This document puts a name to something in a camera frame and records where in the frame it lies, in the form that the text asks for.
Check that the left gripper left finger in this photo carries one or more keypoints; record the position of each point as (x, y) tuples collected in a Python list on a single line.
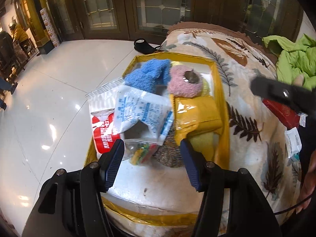
[(109, 164)]

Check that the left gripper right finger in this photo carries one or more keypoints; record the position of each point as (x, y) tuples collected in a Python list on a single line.
[(194, 164)]

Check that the brown knitted sock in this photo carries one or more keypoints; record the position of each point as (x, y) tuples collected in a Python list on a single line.
[(169, 153)]

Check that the clear bag colourful candies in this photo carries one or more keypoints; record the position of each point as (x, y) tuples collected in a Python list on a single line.
[(139, 152)]

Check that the yellow snack packet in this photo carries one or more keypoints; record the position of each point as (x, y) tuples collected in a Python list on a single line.
[(195, 116)]

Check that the white red wipes packet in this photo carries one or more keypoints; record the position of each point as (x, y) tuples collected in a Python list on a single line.
[(101, 103)]

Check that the white blue printed packet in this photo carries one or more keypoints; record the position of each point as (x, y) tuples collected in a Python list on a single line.
[(142, 116)]

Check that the pink fluffy sock roll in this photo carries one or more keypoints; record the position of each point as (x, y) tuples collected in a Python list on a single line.
[(184, 82)]

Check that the blue fluffy cloth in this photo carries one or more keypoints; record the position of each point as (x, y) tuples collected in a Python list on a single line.
[(151, 74)]

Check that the right hand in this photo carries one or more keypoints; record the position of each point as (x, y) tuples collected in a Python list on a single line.
[(310, 179)]

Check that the green jacket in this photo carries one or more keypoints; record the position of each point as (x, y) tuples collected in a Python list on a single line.
[(294, 59)]

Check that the white label packet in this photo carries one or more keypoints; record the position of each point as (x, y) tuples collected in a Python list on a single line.
[(293, 142)]

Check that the leaf patterned blanket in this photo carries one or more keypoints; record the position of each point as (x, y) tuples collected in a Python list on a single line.
[(247, 115)]

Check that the yellow framed storage box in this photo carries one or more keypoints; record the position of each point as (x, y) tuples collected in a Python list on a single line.
[(221, 142)]

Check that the black round floor object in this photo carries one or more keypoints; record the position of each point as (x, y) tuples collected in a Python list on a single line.
[(143, 47)]

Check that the person in yellow jacket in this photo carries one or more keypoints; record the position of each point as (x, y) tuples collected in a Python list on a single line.
[(19, 34)]

